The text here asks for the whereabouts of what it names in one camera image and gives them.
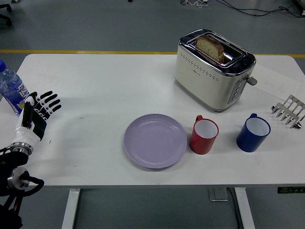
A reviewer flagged silver metal toast rack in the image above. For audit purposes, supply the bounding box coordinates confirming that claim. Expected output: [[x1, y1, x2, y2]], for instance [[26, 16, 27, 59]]
[[271, 94, 305, 130]]

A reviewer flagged purple plate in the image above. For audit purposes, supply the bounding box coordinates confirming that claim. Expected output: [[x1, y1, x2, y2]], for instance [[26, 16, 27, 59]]
[[123, 113, 188, 169]]

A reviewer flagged white paper sheet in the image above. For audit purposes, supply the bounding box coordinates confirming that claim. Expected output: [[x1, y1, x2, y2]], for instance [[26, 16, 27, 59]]
[[251, 63, 301, 101]]

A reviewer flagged black table control panel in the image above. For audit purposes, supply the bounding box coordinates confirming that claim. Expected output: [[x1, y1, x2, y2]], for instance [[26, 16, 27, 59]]
[[277, 187, 305, 194]]

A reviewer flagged white table leg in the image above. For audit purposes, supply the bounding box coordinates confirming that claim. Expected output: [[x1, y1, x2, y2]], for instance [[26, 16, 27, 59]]
[[61, 188, 81, 229], [234, 187, 255, 229]]

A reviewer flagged black office chair base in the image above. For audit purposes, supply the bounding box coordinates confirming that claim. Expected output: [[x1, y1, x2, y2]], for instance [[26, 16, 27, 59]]
[[0, 4, 13, 26]]

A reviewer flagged cream and chrome toaster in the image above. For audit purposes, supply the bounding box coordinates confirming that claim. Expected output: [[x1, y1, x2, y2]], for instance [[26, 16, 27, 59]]
[[174, 29, 258, 113]]

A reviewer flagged blue enamel mug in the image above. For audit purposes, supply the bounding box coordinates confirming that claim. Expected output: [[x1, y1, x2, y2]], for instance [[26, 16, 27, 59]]
[[236, 113, 271, 153]]

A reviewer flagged slice of brown bread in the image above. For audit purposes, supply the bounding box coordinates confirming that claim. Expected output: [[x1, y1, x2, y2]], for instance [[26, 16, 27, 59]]
[[196, 35, 225, 64]]

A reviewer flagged black floor cable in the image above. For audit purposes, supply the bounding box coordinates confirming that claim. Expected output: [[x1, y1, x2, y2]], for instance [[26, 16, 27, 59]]
[[215, 0, 305, 18]]

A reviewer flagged red enamel mug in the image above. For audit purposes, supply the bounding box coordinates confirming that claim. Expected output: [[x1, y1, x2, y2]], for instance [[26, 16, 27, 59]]
[[189, 115, 219, 155]]

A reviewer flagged grey floor socket plate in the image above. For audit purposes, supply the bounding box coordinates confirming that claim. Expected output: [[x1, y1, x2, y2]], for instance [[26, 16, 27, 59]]
[[207, 187, 230, 202]]

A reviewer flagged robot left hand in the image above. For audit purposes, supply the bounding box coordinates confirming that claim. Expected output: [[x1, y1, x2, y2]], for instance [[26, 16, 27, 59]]
[[11, 91, 62, 146]]

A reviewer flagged clear plastic water bottle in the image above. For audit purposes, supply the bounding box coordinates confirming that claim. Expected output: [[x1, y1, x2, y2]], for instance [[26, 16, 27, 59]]
[[0, 59, 31, 115]]

